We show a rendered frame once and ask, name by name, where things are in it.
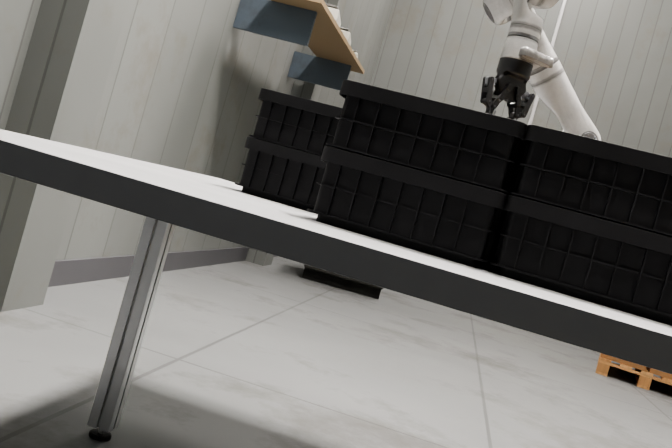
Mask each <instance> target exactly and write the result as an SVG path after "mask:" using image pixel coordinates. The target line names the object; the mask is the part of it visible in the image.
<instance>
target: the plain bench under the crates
mask: <svg viewBox="0 0 672 448"><path fill-rule="evenodd" d="M0 173H3V174H6V175H9V176H13V177H16V178H19V179H23V180H26V181H29V182H33V183H36V184H39V185H43V186H46V187H49V188H53V189H56V190H59V191H63V192H66V193H69V194H73V195H76V196H79V197H83V198H86V199H89V200H93V201H96V202H99V203H103V204H106V205H109V206H113V207H116V208H119V209H123V210H126V211H129V212H133V213H136V214H139V215H143V216H146V219H145V222H144V226H143V229H142V233H141V236H140V240H139V243H138V247H137V251H136V254H135V258H134V261H133V265H132V268H131V272H130V275H129V279H128V282H127V286H126V289H125V293H124V296H123V300H122V303H121V307H120V310H119V314H118V317H117V321H116V324H115V328H114V331H113V335H112V338H111V342H110V345H109V349H108V352H107V356H106V360H105V363H104V367H103V370H102V374H101V377H100V381H99V384H98V388H97V391H96V395H95V398H94V402H93V405H92V409H91V412H90V416H89V419H88V423H87V425H88V426H91V427H94V428H97V427H98V428H99V429H91V430H90V431H89V437H90V438H92V439H94V440H97V441H102V442H105V441H109V440H110V439H111V436H112V435H111V433H110V431H112V430H113V429H115V428H117V427H118V426H119V422H120V419H121V415H122V412H123V408H124V405H125V401H126V398H127V394H128V391H129V387H130V384H131V380H132V377H133V373H134V370H135V366H136V363H137V359H138V356H139V352H140V348H141V345H142V341H143V338H144V334H145V331H146V327H147V324H148V320H149V317H150V313H151V310H152V306H153V303H154V299H155V296H156V292H157V289H158V285H159V282H160V278H161V275H162V271H163V268H164V264H165V261H166V257H167V254H168V250H169V247H170V243H171V239H172V236H173V232H174V229H175V225H176V226H179V227H183V228H186V229H189V230H193V231H196V232H199V233H203V234H206V235H209V236H212V237H216V238H219V239H222V240H226V241H229V242H232V243H236V244H239V245H242V246H246V247H249V248H252V249H256V250H259V251H262V252H266V253H269V254H272V255H276V256H279V257H282V258H286V259H289V260H292V261H296V262H299V263H302V264H306V265H309V266H312V267H316V268H319V269H322V270H326V271H329V272H332V273H336V274H339V275H342V276H346V277H349V278H352V279H356V280H359V281H362V282H366V283H369V284H372V285H376V286H379V287H382V288H386V289H389V290H392V291H396V292H399V293H402V294H406V295H409V296H412V297H416V298H419V299H422V300H426V301H429V302H432V303H436V304H439V305H442V306H446V307H449V308H452V309H456V310H459V311H462V312H466V313H469V314H472V315H476V316H479V317H482V318H486V319H489V320H492V321H496V322H499V323H502V324H506V325H509V326H512V327H516V328H519V329H522V330H526V331H529V332H532V333H536V334H539V335H542V336H546V337H549V338H552V339H556V340H559V341H562V342H566V343H569V344H572V345H576V346H579V347H582V348H586V349H589V350H592V351H596V352H599V353H602V354H606V355H609V356H612V357H616V358H619V359H622V360H626V361H629V362H632V363H636V364H639V365H642V366H646V367H649V368H652V369H656V370H659V371H662V372H665V373H669V374H672V326H671V325H668V324H664V323H661V322H657V321H654V320H651V319H647V318H644V317H640V316H637V315H634V314H630V313H627V312H623V311H620V310H617V309H613V308H610V307H606V306H603V305H600V304H596V303H593V302H590V301H586V300H583V299H579V298H576V297H573V296H569V295H566V294H562V293H559V292H556V291H552V290H549V289H545V288H542V287H539V286H535V285H532V284H528V283H525V282H522V281H518V280H515V279H512V278H508V277H505V276H501V275H499V274H498V273H499V269H500V267H498V266H495V265H489V266H482V267H471V266H467V265H464V264H461V263H457V262H454V261H450V260H447V259H444V258H440V257H437V256H434V255H430V254H427V253H423V252H420V251H417V250H413V249H410V248H406V247H403V246H400V245H396V244H393V243H389V242H386V241H383V240H379V239H376V238H372V237H369V236H366V235H362V234H359V233H356V232H352V231H349V230H345V229H342V228H339V227H335V226H332V225H328V224H325V223H322V222H318V221H316V219H317V215H318V214H316V213H312V212H309V211H305V210H302V209H299V208H295V207H292V206H288V205H285V204H282V203H278V202H275V201H271V200H268V199H264V198H261V197H258V196H254V195H251V194H247V193H244V192H241V191H242V188H243V186H239V185H236V184H235V183H234V182H230V181H227V180H223V179H220V178H216V177H212V176H207V175H203V174H198V173H194V172H189V171H185V170H180V169H176V168H171V167H167V166H163V165H158V164H154V163H149V162H145V161H140V160H136V159H131V158H127V157H122V156H118V155H114V154H109V153H105V152H100V151H96V150H91V149H87V148H82V147H78V146H73V145H69V144H64V143H60V142H56V141H51V140H47V139H42V138H38V137H33V136H29V135H24V134H20V133H15V132H11V131H7V130H2V129H0Z"/></svg>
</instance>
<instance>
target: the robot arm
mask: <svg viewBox="0 0 672 448"><path fill-rule="evenodd" d="M558 1H559V0H483V7H484V10H485V12H486V14H487V17H488V18H489V19H490V20H491V22H493V23H494V24H496V25H503V24H505V23H508V22H509V21H511V20H512V21H511V25H510V28H509V32H508V35H507V39H506V41H505V43H504V46H503V49H502V53H501V56H500V60H499V63H498V67H497V70H496V72H497V75H496V77H495V78H494V77H493V76H484V77H483V83H482V91H481V99H480V102H481V103H483V104H484V105H485V106H486V111H485V113H488V114H492V115H495V113H496V110H495V109H496V108H497V106H498V105H499V103H500V102H502V101H503V100H504V101H506V102H507V107H508V115H509V117H507V118H509V119H513V120H517V119H518V118H525V117H526V115H527V113H528V111H529V109H530V106H531V104H532V102H533V100H534V98H535V95H534V94H531V93H529V92H527V91H526V83H527V81H528V80H529V82H530V84H531V86H532V88H533V89H534V91H535V92H536V94H537V95H538V96H539V97H540V99H541V100H542V101H543V102H544V103H545V104H546V105H547V106H548V107H549V108H550V109H551V110H552V111H553V112H554V114H555V115H556V116H557V118H558V119H559V121H560V123H561V125H562V127H563V129H564V130H563V132H567V133H571V134H575V135H580V136H584V137H588V138H592V139H596V140H600V141H601V137H600V134H599V132H598V130H597V128H596V127H595V125H594V124H593V122H592V121H591V119H590V118H589V116H588V115H587V113H586V112H585V110H584V108H583V107H582V105H581V103H580V101H579V99H578V97H577V95H576V93H575V91H574V89H573V87H572V85H571V83H570V81H569V79H568V77H567V75H566V73H565V71H564V69H563V67H562V65H561V63H560V61H559V59H558V57H557V55H556V53H555V52H554V50H553V48H552V46H551V44H550V42H549V41H548V39H547V37H546V35H545V33H544V31H543V25H544V21H543V19H542V18H541V17H540V16H538V15H536V12H535V10H534V9H549V8H551V7H553V6H554V5H555V4H556V3H557V2H558ZM493 86H495V90H494V91H493ZM486 96H487V97H486ZM521 96H522V97H521ZM521 99H522V100H521ZM514 102H515V104H513V103H514Z"/></svg>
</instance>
